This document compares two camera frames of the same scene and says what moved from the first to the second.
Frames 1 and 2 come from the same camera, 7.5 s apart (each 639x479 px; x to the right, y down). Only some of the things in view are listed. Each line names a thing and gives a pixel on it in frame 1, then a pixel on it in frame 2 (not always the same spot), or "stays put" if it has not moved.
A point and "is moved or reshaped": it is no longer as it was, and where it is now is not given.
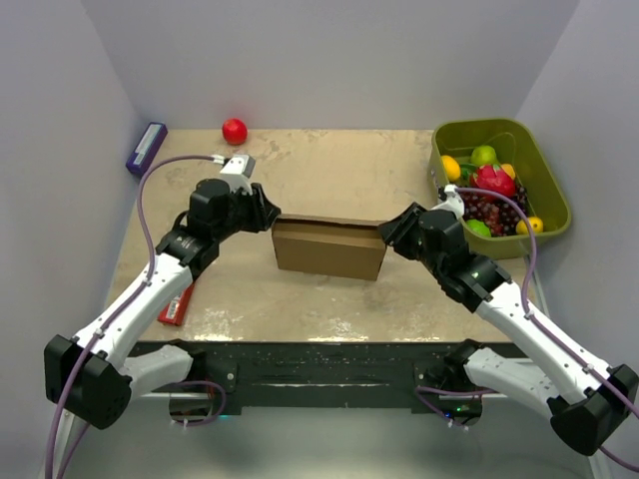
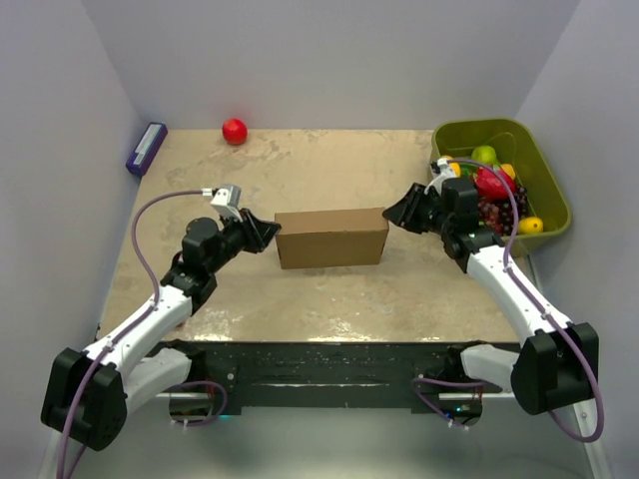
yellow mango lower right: [536, 226] stays put
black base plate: [319, 375] stays put
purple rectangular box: [148, 149] stays put
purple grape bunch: [496, 212] stays put
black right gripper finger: [399, 233] → [408, 213]
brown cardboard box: [329, 246] is moved or reshaped
